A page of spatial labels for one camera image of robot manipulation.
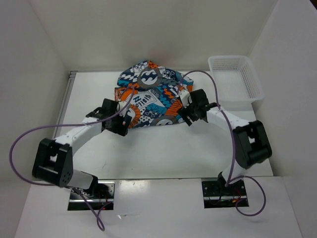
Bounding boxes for colourful patterned shorts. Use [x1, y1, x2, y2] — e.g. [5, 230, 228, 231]
[114, 60, 194, 128]

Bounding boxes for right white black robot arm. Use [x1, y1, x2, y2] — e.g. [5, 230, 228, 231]
[178, 89, 272, 195]

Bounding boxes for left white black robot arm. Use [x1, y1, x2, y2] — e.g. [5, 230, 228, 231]
[32, 99, 132, 198]

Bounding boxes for white plastic mesh basket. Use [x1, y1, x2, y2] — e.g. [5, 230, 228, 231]
[208, 55, 264, 107]

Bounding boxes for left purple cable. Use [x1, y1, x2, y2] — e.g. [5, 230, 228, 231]
[9, 85, 136, 231]

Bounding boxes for purple cable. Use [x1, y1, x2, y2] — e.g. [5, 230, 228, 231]
[178, 70, 267, 216]
[9, 85, 136, 231]

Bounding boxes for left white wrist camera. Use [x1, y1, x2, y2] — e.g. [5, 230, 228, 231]
[122, 109, 135, 128]

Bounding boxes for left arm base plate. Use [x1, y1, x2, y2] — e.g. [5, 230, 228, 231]
[67, 180, 115, 211]

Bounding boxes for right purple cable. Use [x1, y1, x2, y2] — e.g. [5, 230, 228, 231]
[178, 70, 267, 216]

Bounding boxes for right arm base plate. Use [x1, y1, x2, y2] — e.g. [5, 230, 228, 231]
[202, 179, 249, 209]

